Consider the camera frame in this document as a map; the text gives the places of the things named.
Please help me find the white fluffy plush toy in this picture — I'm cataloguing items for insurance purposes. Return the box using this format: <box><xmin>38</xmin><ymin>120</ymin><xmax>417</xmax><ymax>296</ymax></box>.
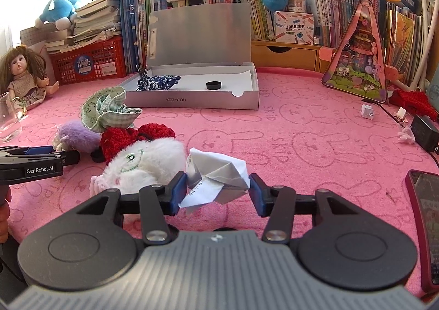
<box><xmin>89</xmin><ymin>138</ymin><xmax>186</xmax><ymax>196</ymax></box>

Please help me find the purple fluffy plush toy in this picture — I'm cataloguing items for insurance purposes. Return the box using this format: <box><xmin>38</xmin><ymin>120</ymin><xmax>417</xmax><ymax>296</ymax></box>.
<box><xmin>52</xmin><ymin>120</ymin><xmax>101</xmax><ymax>154</ymax></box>

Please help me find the white paper origami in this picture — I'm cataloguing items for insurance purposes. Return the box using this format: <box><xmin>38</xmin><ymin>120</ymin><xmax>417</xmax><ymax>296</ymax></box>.
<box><xmin>179</xmin><ymin>148</ymin><xmax>250</xmax><ymax>209</ymax></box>

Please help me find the red crocheted knit item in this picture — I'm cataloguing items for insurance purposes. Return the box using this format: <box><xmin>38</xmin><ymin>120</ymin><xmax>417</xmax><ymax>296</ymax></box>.
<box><xmin>91</xmin><ymin>123</ymin><xmax>176</xmax><ymax>163</ymax></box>

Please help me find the green checked fabric doll dress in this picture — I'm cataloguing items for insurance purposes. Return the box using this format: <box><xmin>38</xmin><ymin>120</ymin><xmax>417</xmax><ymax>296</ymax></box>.
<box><xmin>80</xmin><ymin>86</ymin><xmax>143</xmax><ymax>133</ymax></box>

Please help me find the blue floral fabric pouch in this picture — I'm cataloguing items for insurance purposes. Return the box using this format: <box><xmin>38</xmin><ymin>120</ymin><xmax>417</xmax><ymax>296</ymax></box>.
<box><xmin>137</xmin><ymin>74</ymin><xmax>181</xmax><ymax>91</ymax></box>

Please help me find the black round lid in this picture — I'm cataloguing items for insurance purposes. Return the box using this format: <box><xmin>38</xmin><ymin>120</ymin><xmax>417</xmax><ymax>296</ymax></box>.
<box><xmin>213</xmin><ymin>227</ymin><xmax>237</xmax><ymax>232</ymax></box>

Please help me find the clear glass mug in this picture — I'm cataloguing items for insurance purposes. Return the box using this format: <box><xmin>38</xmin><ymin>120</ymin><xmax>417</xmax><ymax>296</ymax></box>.
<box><xmin>0</xmin><ymin>92</ymin><xmax>22</xmax><ymax>142</ymax></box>

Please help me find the brown haired baby doll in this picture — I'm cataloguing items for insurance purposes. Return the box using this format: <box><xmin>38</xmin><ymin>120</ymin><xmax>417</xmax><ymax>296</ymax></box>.
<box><xmin>1</xmin><ymin>45</ymin><xmax>60</xmax><ymax>119</ymax></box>

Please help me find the red plastic basket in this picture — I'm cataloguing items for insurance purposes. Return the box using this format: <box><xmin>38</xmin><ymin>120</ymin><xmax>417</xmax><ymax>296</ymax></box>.
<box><xmin>49</xmin><ymin>36</ymin><xmax>126</xmax><ymax>85</ymax></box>

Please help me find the dark red smartphone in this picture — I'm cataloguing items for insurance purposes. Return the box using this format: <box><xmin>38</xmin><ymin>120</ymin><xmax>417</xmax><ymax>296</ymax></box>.
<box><xmin>405</xmin><ymin>169</ymin><xmax>438</xmax><ymax>293</ymax></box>

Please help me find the wooden drawer organizer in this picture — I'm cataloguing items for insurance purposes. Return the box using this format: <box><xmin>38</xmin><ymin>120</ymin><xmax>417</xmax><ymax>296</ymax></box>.
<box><xmin>251</xmin><ymin>40</ymin><xmax>330</xmax><ymax>74</ymax></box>

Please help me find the small white plug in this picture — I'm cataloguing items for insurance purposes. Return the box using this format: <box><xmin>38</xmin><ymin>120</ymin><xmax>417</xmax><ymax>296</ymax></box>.
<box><xmin>396</xmin><ymin>107</ymin><xmax>406</xmax><ymax>120</ymax></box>

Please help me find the silver open cardboard box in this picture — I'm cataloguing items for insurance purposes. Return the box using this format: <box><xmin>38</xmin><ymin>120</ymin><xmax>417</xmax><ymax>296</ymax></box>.
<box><xmin>122</xmin><ymin>3</ymin><xmax>260</xmax><ymax>110</ymax></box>

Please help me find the pink triangular toy house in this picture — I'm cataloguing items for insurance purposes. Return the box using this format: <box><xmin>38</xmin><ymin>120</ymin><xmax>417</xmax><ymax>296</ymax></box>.
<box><xmin>322</xmin><ymin>0</ymin><xmax>399</xmax><ymax>103</ymax></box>

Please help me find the blue plush toy left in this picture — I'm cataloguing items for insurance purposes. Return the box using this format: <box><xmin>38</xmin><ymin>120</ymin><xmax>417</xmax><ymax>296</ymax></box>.
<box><xmin>35</xmin><ymin>0</ymin><xmax>78</xmax><ymax>30</ymax></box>

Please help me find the stack of books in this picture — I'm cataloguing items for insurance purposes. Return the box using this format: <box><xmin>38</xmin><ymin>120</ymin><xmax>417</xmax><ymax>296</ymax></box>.
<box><xmin>44</xmin><ymin>0</ymin><xmax>121</xmax><ymax>54</ymax></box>

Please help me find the red cloth right side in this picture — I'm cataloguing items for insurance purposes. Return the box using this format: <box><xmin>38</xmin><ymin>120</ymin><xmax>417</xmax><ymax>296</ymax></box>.
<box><xmin>389</xmin><ymin>89</ymin><xmax>438</xmax><ymax>121</ymax></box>

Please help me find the white label printer box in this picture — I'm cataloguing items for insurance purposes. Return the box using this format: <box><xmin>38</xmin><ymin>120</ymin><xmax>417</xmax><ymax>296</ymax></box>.
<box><xmin>275</xmin><ymin>11</ymin><xmax>314</xmax><ymax>45</ymax></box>

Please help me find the blue thin books row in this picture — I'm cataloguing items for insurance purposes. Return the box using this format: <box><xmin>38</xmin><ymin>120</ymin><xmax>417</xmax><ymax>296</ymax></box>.
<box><xmin>119</xmin><ymin>0</ymin><xmax>151</xmax><ymax>74</ymax></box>

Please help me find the row of upright books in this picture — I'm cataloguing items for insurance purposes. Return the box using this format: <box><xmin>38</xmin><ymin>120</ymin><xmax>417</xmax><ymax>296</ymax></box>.
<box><xmin>235</xmin><ymin>0</ymin><xmax>387</xmax><ymax>48</ymax></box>

